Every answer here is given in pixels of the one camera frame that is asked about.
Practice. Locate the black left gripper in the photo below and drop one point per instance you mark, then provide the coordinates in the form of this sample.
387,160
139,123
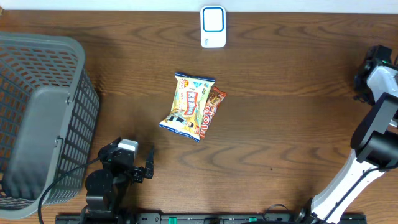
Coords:
138,173

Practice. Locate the yellow snack bag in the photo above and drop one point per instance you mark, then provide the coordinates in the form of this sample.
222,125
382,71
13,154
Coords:
186,114

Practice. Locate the brown chocolate bar wrapper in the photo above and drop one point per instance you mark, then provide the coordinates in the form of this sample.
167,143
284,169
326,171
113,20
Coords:
215,98

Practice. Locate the grey plastic shopping basket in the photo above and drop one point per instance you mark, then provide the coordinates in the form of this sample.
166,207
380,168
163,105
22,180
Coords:
49,110

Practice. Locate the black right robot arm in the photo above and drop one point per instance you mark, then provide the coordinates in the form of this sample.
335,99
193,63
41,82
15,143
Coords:
373,146

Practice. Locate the white barcode scanner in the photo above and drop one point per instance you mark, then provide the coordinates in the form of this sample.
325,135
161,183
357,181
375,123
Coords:
213,26

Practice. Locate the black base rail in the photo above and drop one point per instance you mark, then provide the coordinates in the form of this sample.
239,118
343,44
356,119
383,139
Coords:
156,218

